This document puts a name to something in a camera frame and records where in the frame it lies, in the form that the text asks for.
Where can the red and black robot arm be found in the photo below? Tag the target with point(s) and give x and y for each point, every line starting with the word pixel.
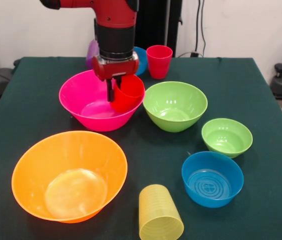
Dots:
pixel 113 27

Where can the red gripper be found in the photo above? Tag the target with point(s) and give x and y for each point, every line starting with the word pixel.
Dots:
pixel 113 70

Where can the large pink plastic bowl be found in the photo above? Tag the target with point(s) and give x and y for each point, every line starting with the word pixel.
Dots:
pixel 81 100

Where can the red plastic cup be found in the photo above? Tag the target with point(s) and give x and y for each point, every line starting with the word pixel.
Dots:
pixel 128 92

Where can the yellow plastic cup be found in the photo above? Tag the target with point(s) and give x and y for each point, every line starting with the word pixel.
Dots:
pixel 156 207

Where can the large green plastic bowl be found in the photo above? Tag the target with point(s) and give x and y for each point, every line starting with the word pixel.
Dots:
pixel 174 107

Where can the crimson pink plastic cup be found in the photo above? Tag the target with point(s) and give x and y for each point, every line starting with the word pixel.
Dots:
pixel 159 62

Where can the blue plastic bowl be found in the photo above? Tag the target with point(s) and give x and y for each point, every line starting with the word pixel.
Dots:
pixel 212 182
pixel 142 61

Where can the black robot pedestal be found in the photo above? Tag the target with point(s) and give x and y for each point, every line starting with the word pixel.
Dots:
pixel 156 25

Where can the orange plastic bowl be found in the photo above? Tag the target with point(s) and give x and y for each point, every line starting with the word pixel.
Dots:
pixel 68 175

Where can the purple plastic cup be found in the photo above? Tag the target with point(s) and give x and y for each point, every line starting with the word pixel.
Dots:
pixel 91 55

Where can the dark green table cloth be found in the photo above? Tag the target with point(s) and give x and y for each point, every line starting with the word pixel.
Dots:
pixel 243 200

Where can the small green plastic bowl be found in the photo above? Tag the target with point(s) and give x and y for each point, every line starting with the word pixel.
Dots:
pixel 227 138

